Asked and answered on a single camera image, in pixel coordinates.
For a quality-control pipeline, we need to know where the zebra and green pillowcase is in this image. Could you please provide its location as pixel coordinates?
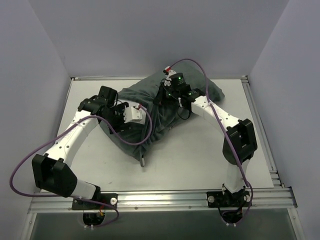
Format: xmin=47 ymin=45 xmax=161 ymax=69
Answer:
xmin=99 ymin=61 xmax=225 ymax=165

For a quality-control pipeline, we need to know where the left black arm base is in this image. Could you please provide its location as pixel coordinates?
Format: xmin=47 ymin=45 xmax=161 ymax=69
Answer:
xmin=71 ymin=193 xmax=120 ymax=229

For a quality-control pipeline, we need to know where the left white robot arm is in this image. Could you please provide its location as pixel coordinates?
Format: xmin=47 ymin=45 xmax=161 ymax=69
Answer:
xmin=31 ymin=86 xmax=142 ymax=210

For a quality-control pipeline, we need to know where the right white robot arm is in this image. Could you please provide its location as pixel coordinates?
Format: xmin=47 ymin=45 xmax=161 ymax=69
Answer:
xmin=153 ymin=69 xmax=258 ymax=207

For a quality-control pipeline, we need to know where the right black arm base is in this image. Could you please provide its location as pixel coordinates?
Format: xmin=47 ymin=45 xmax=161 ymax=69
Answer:
xmin=206 ymin=188 xmax=252 ymax=226

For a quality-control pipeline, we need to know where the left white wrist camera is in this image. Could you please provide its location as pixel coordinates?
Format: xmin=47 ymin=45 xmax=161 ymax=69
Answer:
xmin=123 ymin=106 xmax=147 ymax=125

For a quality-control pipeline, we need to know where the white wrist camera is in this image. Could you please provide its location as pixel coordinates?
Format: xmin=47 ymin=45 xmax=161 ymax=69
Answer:
xmin=163 ymin=66 xmax=177 ymax=81
xmin=123 ymin=106 xmax=147 ymax=125

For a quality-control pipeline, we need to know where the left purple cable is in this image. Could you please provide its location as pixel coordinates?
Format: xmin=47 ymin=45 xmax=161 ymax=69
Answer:
xmin=9 ymin=104 xmax=154 ymax=227

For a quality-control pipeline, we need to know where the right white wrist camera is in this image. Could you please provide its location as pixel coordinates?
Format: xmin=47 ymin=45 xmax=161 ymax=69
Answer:
xmin=163 ymin=66 xmax=177 ymax=81

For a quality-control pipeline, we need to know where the aluminium mounting rail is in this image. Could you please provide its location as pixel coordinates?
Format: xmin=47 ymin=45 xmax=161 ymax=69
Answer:
xmin=28 ymin=187 xmax=298 ymax=214

